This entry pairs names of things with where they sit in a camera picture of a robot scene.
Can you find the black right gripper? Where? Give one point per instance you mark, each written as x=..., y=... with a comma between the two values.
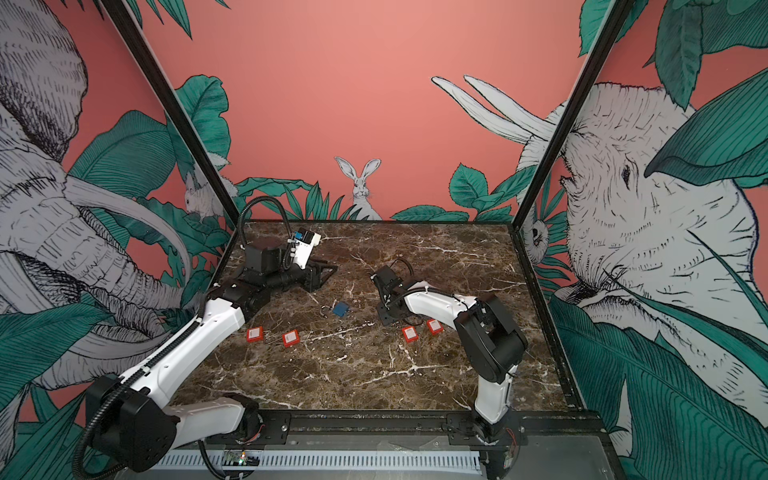
x=381, y=305

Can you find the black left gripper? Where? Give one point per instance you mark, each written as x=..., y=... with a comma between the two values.
x=313, y=279

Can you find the red padlock long shackle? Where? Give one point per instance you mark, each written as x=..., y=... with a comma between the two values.
x=435, y=327

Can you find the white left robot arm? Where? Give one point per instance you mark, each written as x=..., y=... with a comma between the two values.
x=130, y=418

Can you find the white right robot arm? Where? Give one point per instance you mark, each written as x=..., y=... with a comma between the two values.
x=488, y=331

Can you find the red padlock left front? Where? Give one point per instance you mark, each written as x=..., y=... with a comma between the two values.
x=291, y=338

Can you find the red padlock far left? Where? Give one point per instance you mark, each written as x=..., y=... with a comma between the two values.
x=255, y=334

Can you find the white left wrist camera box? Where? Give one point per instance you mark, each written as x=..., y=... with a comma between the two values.
x=301, y=246

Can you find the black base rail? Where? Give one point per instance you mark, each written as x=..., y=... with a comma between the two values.
x=462, y=428

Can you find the white slotted cable duct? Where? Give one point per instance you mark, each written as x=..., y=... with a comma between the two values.
x=233, y=461

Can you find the black enclosure corner post left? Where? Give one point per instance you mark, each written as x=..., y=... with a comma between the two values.
x=127, y=26

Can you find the black enclosure corner post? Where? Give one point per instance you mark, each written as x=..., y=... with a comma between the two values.
x=127, y=26
x=610, y=28

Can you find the black enclosure corner post right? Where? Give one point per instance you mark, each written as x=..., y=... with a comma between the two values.
x=610, y=28

